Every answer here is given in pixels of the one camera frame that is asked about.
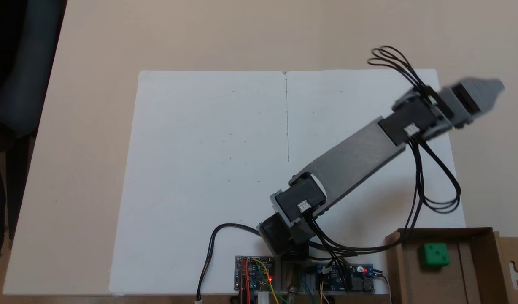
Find black power cable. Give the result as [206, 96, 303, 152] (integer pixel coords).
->
[195, 223, 260, 304]

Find green dice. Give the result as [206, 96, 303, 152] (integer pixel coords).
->
[418, 242, 451, 269]

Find blue circuit board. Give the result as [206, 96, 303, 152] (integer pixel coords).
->
[316, 263, 375, 293]

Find circuit board with jumper wires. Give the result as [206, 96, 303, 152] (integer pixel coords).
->
[235, 255, 275, 293]

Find brown cardboard box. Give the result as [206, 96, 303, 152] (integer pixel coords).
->
[384, 227, 518, 304]

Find black servo wire bundle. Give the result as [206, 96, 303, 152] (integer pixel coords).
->
[305, 45, 461, 292]

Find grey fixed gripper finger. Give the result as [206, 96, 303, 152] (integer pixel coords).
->
[461, 78, 506, 113]

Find dark chair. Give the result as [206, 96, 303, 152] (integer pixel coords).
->
[0, 0, 68, 288]

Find coloured jumper wires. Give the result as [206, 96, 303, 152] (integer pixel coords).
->
[240, 257, 283, 304]

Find grey thin cable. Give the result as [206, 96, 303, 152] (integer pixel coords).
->
[374, 272, 394, 304]

